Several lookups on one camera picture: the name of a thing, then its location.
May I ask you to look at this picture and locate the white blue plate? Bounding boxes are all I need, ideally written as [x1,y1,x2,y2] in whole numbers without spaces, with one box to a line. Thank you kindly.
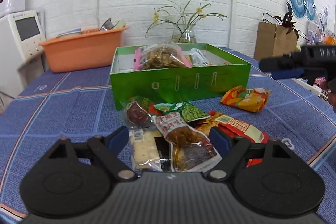
[56,27,83,38]

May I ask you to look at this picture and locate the medium blue round wall decoration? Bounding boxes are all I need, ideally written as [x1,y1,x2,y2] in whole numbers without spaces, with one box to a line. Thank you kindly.
[306,0,317,21]

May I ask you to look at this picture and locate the clear packet of brown meat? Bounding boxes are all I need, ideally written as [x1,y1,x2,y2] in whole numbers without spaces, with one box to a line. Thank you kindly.
[153,112,223,172]

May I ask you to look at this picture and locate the silver white snack packet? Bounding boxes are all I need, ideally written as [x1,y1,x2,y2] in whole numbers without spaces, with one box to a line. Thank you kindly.
[189,48,210,66]

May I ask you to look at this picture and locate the green pea packet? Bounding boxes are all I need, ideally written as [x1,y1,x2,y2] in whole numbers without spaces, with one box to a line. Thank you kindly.
[154,102,209,123]

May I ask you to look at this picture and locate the glass vase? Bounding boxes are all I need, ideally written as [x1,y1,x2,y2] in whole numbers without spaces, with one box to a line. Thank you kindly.
[172,26,197,43]

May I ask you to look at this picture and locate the orange plastic basin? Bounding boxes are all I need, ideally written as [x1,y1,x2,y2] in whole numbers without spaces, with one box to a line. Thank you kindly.
[39,25,130,73]

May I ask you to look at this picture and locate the white box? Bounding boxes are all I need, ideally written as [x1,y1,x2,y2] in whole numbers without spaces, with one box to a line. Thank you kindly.
[295,78,322,97]

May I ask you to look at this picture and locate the green cardboard box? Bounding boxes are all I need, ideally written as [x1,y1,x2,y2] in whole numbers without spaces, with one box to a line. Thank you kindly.
[110,43,252,110]

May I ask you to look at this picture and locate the clear cracker packet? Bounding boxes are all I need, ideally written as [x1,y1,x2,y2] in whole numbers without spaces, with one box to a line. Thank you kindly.
[128,127,163,171]

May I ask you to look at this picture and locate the clear packet with pink edge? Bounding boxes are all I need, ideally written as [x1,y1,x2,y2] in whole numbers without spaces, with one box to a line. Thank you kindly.
[134,42,193,72]

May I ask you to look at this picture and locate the metal bowl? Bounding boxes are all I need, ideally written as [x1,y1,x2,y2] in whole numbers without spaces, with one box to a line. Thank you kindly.
[99,18,115,31]

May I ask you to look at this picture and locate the red date packet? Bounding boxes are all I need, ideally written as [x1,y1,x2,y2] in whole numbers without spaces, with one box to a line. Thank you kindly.
[119,96,158,130]

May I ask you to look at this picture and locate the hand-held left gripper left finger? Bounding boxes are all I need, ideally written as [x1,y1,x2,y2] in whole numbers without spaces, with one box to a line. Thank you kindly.
[47,126,136,182]

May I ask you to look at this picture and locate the red snack packet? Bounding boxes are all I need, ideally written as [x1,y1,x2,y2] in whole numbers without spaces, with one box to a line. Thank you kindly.
[196,111,270,168]

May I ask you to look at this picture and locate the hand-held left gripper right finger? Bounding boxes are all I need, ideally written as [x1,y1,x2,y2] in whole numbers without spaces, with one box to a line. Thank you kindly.
[206,127,297,182]

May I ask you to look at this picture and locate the person's right hand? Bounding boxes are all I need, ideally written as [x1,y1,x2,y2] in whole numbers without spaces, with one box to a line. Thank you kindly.
[327,80,336,112]

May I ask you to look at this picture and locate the black snack packet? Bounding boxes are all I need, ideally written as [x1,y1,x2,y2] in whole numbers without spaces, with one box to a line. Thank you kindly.
[154,136,174,172]

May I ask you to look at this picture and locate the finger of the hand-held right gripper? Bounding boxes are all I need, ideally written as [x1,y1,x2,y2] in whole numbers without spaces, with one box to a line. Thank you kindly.
[272,68,305,80]
[259,54,292,72]

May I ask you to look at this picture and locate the dark purple plant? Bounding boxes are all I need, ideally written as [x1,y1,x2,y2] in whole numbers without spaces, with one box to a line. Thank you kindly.
[263,2,310,42]

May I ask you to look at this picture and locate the white dispenser with screen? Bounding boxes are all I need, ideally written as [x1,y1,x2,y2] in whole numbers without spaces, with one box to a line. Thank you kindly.
[0,10,47,99]

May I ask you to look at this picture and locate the blue printed tablecloth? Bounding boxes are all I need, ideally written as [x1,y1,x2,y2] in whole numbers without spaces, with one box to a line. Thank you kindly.
[0,47,336,224]

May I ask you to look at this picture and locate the orange yellow snack packet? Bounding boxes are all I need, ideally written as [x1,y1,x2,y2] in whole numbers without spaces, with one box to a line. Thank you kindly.
[220,85,271,113]

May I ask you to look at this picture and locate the yellow flower stems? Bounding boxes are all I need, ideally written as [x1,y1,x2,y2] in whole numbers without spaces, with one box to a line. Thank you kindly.
[145,0,228,38]

